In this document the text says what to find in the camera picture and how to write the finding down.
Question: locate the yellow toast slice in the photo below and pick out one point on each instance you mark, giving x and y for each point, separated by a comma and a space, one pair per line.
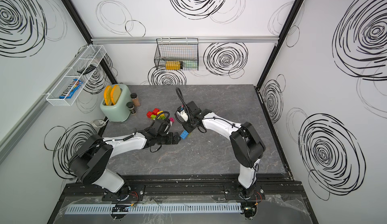
115, 94
107, 95

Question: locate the long green lego brick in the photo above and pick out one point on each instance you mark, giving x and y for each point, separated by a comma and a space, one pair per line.
155, 117

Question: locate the dark pepper jar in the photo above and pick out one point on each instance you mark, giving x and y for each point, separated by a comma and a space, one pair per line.
131, 107

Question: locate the black remote control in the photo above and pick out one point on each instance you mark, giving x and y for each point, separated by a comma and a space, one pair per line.
87, 70

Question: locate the yellow toast slice right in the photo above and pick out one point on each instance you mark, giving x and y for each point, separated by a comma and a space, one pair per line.
115, 94

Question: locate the black wire wall basket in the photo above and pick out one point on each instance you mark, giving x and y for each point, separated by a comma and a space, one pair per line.
185, 50

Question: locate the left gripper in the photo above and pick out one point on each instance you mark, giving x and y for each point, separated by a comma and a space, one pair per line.
171, 140

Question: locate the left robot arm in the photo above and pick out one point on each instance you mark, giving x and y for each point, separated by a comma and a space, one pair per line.
89, 162

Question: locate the blue candy packet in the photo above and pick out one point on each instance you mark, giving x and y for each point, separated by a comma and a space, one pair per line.
71, 89

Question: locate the mint green toaster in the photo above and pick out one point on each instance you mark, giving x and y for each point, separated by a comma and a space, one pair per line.
120, 111

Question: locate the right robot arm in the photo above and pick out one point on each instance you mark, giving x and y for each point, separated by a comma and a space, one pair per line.
246, 143

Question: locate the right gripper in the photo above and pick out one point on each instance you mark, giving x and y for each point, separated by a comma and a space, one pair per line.
187, 125

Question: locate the blue lego brick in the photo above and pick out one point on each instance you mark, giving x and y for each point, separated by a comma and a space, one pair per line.
184, 134

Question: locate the yellow toast slice left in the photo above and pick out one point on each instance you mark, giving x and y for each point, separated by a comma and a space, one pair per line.
107, 95

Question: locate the white slotted cable duct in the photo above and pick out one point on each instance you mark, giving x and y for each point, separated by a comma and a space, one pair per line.
156, 208

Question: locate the white wire wall shelf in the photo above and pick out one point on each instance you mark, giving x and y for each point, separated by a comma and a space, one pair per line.
89, 55

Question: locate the red lego brick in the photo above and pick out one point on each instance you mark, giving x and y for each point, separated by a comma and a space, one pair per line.
153, 114

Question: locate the yellow item in basket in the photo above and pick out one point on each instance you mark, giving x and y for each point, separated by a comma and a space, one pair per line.
173, 65

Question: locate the yellow lego brick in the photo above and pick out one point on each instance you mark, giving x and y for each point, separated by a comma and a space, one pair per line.
160, 114

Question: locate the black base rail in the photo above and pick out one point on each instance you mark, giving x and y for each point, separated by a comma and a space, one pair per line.
224, 186

